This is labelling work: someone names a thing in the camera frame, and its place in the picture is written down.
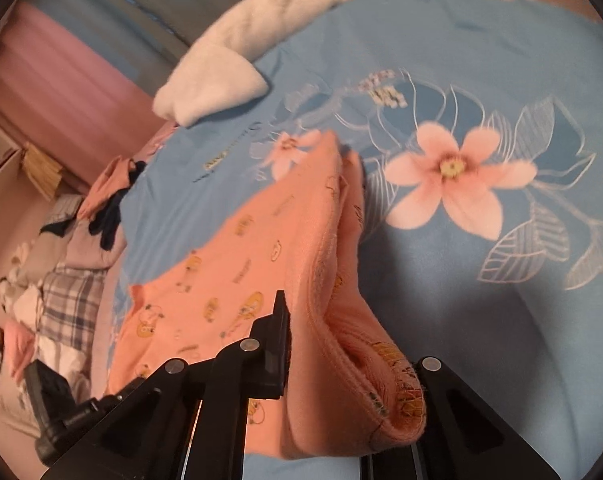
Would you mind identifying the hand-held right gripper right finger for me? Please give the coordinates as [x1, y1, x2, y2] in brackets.
[359, 356, 565, 480]

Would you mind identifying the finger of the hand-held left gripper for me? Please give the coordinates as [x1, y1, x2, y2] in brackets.
[24, 361, 100, 467]

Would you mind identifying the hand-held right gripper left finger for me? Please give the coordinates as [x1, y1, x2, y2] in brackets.
[40, 290, 290, 480]

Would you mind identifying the pink cartoon print garment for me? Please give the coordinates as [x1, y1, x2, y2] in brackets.
[104, 130, 427, 461]

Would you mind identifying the blue floral bed sheet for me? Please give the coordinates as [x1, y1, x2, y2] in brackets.
[109, 0, 603, 480]

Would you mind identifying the plaid cloth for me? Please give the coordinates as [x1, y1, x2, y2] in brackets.
[36, 267, 108, 343]

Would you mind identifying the grey folded cloth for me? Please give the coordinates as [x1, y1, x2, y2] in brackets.
[64, 220, 123, 273]

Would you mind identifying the dark navy cloth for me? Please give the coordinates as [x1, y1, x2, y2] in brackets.
[89, 160, 148, 252]

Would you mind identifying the small pink cloth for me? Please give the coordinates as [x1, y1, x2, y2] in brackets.
[79, 155, 142, 221]

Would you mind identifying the white fleece cloth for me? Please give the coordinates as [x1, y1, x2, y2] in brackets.
[154, 0, 342, 126]

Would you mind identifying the pink curtain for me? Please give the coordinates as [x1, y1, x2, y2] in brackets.
[0, 0, 177, 196]

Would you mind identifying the grey blue curtain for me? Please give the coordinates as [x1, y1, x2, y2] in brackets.
[32, 0, 262, 66]

